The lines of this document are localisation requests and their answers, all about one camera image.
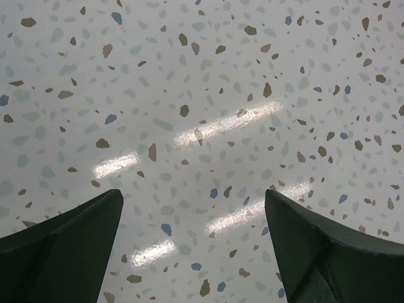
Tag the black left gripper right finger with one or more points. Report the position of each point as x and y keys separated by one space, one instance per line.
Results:
x=321 y=260

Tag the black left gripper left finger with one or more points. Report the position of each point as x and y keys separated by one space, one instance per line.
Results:
x=64 y=258

